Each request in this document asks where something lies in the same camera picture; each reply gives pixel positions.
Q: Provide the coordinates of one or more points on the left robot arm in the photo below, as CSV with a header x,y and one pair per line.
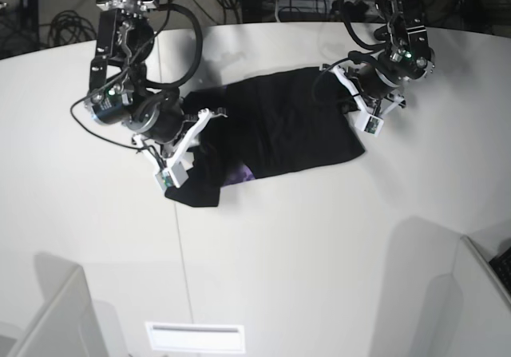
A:
x,y
401,54

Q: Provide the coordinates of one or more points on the grey partition panel left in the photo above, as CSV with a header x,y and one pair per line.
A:
x,y
47,309

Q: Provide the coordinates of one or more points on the grey partition panel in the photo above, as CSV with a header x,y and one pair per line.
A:
x,y
467,312
47,309

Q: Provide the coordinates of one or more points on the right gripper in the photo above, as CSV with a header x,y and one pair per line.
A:
x,y
161,118

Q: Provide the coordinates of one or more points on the black T-shirt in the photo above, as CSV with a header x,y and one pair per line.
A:
x,y
275,124

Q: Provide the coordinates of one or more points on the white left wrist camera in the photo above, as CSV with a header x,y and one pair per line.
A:
x,y
368,123

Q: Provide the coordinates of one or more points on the black keyboard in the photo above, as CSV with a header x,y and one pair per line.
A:
x,y
501,265

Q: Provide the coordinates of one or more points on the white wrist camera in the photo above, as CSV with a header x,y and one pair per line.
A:
x,y
368,123
173,176

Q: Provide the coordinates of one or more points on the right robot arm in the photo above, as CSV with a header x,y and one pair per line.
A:
x,y
120,91

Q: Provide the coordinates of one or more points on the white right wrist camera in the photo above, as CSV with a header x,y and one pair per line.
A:
x,y
173,176

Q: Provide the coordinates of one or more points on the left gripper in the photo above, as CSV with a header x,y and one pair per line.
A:
x,y
380,93

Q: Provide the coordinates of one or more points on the grey partition panel right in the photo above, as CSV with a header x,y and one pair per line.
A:
x,y
467,312

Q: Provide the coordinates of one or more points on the white power strip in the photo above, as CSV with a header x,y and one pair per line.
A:
x,y
323,6

